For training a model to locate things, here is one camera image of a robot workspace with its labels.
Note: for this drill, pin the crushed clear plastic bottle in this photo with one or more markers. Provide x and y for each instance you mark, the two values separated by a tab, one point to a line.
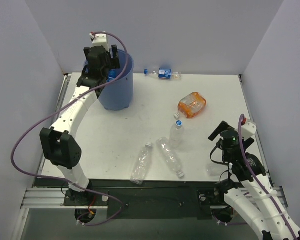
215	170

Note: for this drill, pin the small clear bottle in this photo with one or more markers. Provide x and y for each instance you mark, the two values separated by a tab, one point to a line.
176	134

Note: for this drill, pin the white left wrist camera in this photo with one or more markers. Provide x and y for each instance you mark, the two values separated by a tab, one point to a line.
99	40

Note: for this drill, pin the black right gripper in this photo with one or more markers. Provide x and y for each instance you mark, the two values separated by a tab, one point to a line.
220	130

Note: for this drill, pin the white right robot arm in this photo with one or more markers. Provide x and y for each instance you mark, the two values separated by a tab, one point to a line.
247	188

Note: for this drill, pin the orange plastic bottle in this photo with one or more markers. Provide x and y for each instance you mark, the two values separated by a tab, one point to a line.
190	106

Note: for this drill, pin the clear bottle white cap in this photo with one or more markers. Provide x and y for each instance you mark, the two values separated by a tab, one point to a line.
142	164

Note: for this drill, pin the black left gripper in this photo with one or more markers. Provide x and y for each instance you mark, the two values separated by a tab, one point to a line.
114	58

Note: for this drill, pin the blue cap labelled bottle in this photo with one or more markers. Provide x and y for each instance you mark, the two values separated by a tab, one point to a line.
163	74

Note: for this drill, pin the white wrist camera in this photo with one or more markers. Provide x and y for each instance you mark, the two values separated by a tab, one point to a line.
248	128
99	40

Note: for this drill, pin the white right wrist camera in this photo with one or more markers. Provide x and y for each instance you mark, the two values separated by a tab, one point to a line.
248	128

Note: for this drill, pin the clear bottle blue label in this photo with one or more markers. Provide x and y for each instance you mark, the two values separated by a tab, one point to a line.
111	75

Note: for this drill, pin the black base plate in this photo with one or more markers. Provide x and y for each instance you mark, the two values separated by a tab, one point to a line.
153	200

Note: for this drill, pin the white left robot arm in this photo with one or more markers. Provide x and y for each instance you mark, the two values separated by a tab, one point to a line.
59	141

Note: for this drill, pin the long clear plastic bottle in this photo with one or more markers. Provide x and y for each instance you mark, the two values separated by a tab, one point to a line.
171	158

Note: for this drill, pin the blue plastic bin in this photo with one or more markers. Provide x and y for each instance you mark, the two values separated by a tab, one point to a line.
118	95

